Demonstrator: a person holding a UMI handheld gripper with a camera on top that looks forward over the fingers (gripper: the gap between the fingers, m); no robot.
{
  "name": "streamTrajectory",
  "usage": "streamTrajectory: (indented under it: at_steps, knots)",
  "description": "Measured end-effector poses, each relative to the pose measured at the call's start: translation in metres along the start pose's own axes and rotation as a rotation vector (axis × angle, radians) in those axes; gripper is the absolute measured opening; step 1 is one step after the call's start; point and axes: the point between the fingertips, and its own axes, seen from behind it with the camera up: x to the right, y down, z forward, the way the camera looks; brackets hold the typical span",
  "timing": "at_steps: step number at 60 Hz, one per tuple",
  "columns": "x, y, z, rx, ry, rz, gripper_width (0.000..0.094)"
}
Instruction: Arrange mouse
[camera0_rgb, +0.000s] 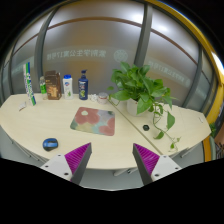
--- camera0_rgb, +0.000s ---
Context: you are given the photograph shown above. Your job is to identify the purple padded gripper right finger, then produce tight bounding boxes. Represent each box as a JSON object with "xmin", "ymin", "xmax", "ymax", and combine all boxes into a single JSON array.
[{"xmin": 133, "ymin": 143, "xmax": 181, "ymax": 185}]

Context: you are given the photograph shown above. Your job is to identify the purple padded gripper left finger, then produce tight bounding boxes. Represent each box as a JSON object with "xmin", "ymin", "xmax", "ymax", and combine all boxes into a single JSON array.
[{"xmin": 41, "ymin": 143, "xmax": 92, "ymax": 185}]

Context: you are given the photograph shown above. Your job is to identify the blue black computer mouse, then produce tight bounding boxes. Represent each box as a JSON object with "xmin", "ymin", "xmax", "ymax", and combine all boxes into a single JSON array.
[{"xmin": 42, "ymin": 138, "xmax": 58, "ymax": 151}]

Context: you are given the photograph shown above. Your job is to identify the floral patterned mouse pad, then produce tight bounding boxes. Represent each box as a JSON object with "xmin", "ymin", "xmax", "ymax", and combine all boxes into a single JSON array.
[{"xmin": 70, "ymin": 107, "xmax": 115, "ymax": 136}]

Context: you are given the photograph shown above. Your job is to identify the small black round cap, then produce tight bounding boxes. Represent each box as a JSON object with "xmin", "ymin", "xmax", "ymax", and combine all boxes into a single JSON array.
[{"xmin": 143, "ymin": 125, "xmax": 149, "ymax": 131}]

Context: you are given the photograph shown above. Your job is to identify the white plant pot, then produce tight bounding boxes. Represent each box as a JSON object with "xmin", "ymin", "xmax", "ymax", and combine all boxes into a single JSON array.
[{"xmin": 127, "ymin": 98, "xmax": 143, "ymax": 117}]

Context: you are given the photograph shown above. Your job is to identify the crumpled white wrapper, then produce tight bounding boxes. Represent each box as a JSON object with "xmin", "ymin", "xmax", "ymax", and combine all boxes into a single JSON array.
[{"xmin": 89, "ymin": 94, "xmax": 98, "ymax": 102}]

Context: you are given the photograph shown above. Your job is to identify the small white jar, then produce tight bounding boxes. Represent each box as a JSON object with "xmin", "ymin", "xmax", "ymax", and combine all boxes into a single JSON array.
[{"xmin": 98, "ymin": 92, "xmax": 108, "ymax": 104}]

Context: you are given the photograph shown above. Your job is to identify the small white paper piece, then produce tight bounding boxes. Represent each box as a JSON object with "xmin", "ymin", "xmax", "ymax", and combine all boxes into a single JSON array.
[{"xmin": 18, "ymin": 102, "xmax": 26, "ymax": 111}]

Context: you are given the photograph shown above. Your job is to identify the small green clear bottle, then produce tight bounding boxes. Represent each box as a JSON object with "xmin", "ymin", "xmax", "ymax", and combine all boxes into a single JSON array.
[{"xmin": 40, "ymin": 76, "xmax": 48, "ymax": 100}]

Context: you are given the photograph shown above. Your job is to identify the dark blue pump bottle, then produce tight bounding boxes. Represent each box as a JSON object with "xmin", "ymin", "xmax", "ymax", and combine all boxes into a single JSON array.
[{"xmin": 78, "ymin": 70, "xmax": 88, "ymax": 100}]

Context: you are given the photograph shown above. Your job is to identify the white shampoo bottle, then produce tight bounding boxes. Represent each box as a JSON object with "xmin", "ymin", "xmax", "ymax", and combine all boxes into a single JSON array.
[{"xmin": 63, "ymin": 74, "xmax": 73, "ymax": 99}]

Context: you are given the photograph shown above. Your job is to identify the green potted pothos plant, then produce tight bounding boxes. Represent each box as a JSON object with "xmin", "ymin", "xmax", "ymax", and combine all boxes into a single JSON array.
[{"xmin": 108, "ymin": 62, "xmax": 180, "ymax": 151}]

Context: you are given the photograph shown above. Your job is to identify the brown cardboard box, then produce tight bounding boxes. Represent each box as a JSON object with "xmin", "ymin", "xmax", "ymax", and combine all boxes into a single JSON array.
[{"xmin": 45, "ymin": 70, "xmax": 62, "ymax": 100}]

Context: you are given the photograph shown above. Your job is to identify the tall green white box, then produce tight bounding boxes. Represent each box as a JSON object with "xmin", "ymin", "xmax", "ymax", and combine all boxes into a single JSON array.
[{"xmin": 23, "ymin": 62, "xmax": 36, "ymax": 106}]

